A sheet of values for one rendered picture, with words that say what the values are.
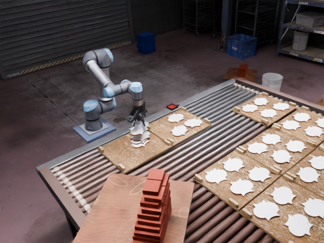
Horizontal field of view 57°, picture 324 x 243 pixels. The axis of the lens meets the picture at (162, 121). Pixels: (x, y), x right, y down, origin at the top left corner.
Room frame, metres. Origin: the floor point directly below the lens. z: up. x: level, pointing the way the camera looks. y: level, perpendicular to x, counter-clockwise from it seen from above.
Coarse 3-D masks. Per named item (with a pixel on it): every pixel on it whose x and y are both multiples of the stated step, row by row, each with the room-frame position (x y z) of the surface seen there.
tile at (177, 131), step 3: (180, 126) 1.93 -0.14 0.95; (183, 126) 1.93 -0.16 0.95; (174, 129) 1.90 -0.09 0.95; (177, 129) 1.89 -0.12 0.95; (180, 129) 1.89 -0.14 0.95; (183, 129) 1.89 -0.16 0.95; (186, 129) 1.89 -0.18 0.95; (171, 132) 1.87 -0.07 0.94; (174, 132) 1.86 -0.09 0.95; (177, 132) 1.85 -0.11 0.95; (180, 132) 1.85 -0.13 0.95; (183, 132) 1.85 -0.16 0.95; (186, 132) 1.86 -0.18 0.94; (174, 135) 1.82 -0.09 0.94; (177, 135) 1.81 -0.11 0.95; (180, 135) 1.82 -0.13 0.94; (183, 135) 1.82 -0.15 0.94
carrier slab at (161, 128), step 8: (176, 112) 2.17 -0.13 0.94; (184, 112) 2.16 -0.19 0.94; (160, 120) 2.06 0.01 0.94; (184, 120) 2.04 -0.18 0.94; (152, 128) 1.95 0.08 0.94; (160, 128) 1.94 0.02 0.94; (168, 128) 1.93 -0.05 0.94; (192, 128) 1.91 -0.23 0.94; (200, 128) 1.90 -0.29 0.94; (160, 136) 1.83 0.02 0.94; (168, 136) 1.82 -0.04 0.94; (184, 136) 1.81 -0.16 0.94; (176, 144) 1.73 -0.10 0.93
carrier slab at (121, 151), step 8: (128, 136) 1.85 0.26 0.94; (152, 136) 1.83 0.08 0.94; (112, 144) 1.77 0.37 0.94; (120, 144) 1.76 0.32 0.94; (128, 144) 1.75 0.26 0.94; (152, 144) 1.74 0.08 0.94; (160, 144) 1.73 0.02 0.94; (104, 152) 1.67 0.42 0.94; (112, 152) 1.67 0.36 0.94; (120, 152) 1.66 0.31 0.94; (128, 152) 1.66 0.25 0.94; (136, 152) 1.65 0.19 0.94; (144, 152) 1.65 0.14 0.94; (152, 152) 1.64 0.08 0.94; (160, 152) 1.63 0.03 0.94; (112, 160) 1.58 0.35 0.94; (120, 160) 1.58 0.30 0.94; (128, 160) 1.57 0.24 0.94; (136, 160) 1.57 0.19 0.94; (144, 160) 1.56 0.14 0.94; (128, 168) 1.49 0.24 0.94
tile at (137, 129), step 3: (135, 126) 1.82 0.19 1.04; (138, 126) 1.82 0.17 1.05; (141, 126) 1.81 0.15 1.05; (129, 129) 1.79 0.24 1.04; (132, 129) 1.79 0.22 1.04; (135, 129) 1.78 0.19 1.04; (138, 129) 1.78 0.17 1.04; (141, 129) 1.78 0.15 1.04; (147, 129) 1.77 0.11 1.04; (132, 132) 1.75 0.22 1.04; (135, 132) 1.75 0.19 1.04; (138, 132) 1.74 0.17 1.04; (141, 132) 1.74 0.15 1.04; (144, 132) 1.75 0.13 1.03; (135, 135) 1.72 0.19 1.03
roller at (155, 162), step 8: (272, 96) 2.38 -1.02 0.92; (232, 120) 2.03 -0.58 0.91; (216, 128) 1.92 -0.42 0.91; (200, 136) 1.82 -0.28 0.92; (184, 144) 1.73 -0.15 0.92; (168, 152) 1.65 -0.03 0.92; (176, 152) 1.66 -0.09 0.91; (160, 160) 1.58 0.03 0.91; (144, 168) 1.50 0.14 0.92; (96, 192) 1.30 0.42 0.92; (88, 200) 1.25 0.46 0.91
